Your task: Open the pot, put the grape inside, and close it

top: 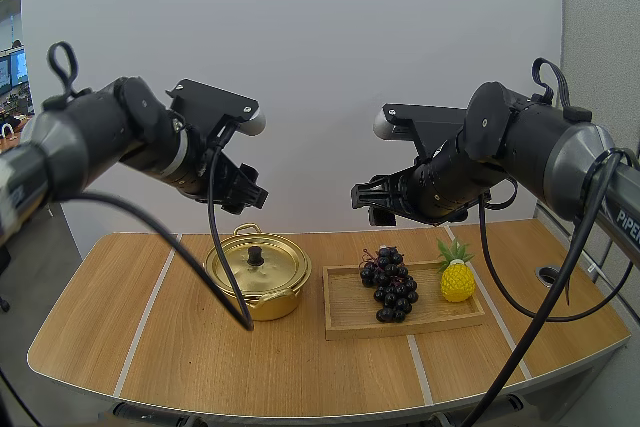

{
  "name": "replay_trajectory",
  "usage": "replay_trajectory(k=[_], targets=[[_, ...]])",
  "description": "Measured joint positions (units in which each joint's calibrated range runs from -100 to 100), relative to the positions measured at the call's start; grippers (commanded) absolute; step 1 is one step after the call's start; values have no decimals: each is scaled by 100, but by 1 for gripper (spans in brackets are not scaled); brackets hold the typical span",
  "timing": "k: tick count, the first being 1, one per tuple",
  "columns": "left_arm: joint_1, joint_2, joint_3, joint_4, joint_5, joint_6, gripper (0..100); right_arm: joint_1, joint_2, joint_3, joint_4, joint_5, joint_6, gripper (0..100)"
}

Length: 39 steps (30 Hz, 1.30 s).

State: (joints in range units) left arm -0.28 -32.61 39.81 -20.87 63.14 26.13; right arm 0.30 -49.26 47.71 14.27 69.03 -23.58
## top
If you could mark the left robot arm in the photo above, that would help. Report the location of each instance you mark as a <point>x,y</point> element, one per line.
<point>90,137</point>

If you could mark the computer monitor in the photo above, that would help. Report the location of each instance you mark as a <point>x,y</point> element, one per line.
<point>10,72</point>

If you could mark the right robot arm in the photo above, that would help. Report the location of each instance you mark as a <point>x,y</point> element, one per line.
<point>545,147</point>

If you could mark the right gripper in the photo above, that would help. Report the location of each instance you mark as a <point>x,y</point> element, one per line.
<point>407,192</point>

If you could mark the yellow toy pineapple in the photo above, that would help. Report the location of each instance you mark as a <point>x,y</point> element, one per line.
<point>456,282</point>

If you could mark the grey office partition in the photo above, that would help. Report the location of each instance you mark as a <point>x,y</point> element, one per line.
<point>600,37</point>

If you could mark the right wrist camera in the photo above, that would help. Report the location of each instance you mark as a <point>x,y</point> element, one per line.
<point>425,119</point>

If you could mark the shallow wooden tray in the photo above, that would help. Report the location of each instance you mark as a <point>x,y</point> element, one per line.
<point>350,312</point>

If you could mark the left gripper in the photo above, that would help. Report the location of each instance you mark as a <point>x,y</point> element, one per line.
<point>224,178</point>

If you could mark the gold lid with black knob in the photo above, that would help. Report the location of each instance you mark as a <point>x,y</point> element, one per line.
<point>270,272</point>

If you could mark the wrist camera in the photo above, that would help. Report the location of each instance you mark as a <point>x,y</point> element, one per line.
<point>425,119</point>
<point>212,99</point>

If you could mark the white backdrop board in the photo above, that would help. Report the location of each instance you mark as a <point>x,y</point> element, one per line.
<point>310,37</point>

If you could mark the bunch of dark toy grapes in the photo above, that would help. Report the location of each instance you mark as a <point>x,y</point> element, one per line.
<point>392,287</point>

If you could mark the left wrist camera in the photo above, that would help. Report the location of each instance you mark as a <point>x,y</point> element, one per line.
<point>212,99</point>

